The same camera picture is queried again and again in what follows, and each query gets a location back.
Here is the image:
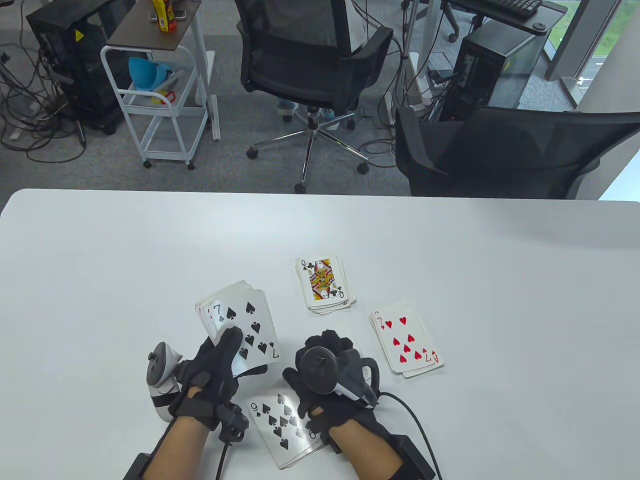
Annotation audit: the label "black chair with chrome base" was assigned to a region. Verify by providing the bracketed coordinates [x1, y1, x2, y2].
[233, 0, 394, 195]

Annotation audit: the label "pile of clubs cards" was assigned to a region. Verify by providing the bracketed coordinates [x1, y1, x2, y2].
[295, 254, 357, 316]

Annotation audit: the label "yellow bottle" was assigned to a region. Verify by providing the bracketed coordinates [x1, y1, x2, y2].
[152, 0, 171, 33]

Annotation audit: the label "black computer tower glass panel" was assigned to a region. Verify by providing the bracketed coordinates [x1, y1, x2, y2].
[440, 22, 551, 122]

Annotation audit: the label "black glove cable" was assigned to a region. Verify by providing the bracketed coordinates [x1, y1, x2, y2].
[377, 391, 443, 480]
[215, 440, 232, 480]

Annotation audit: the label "person's right forearm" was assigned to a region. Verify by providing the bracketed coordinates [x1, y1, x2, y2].
[330, 422, 406, 480]

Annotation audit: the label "deck of playing cards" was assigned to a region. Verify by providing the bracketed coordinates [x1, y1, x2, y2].
[195, 281, 282, 377]

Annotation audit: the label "person's left forearm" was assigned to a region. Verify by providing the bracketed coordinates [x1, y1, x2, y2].
[142, 415, 211, 480]

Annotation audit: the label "pile of spades cards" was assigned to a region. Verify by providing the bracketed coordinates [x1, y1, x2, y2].
[247, 392, 328, 471]

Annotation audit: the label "black keyboard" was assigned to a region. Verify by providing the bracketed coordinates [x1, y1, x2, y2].
[467, 0, 543, 20]

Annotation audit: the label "person's right hand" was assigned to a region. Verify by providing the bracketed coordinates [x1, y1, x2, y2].
[282, 329, 397, 442]

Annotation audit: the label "white rolling cart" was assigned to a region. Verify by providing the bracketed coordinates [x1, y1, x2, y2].
[100, 44, 211, 171]

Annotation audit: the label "black forearm sensor box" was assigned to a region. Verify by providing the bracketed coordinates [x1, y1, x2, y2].
[392, 435, 436, 480]
[122, 452, 153, 480]

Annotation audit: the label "black chair leg with castor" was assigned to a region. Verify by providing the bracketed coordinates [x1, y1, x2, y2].
[442, 7, 488, 43]

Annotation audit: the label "blue plastic funnel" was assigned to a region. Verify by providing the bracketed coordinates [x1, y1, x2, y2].
[128, 56, 168, 92]

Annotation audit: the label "black mesh office chair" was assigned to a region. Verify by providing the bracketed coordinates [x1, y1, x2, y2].
[395, 106, 640, 200]

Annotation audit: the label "white side table brown top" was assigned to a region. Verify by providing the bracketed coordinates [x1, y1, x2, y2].
[107, 0, 221, 142]

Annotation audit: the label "black spades playing card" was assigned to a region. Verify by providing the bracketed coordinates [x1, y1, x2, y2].
[207, 289, 282, 376]
[247, 392, 326, 468]

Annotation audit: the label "pile of hearts cards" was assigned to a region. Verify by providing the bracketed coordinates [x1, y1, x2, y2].
[370, 301, 445, 378]

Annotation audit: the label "grey white handheld controller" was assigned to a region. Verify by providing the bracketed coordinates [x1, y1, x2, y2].
[300, 347, 381, 410]
[146, 341, 186, 422]

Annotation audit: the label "white metal stand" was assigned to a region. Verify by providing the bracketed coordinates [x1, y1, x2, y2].
[397, 0, 441, 118]

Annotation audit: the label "tangle of black floor cables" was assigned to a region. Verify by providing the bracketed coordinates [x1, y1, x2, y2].
[0, 30, 90, 163]

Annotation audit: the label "person's left hand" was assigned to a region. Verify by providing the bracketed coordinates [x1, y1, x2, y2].
[169, 327, 268, 432]

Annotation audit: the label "dark grey desk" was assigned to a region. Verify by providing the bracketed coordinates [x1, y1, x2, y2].
[440, 0, 568, 33]

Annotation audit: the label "black computer tower yellow sticker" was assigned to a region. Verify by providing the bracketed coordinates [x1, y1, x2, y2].
[26, 0, 136, 135]

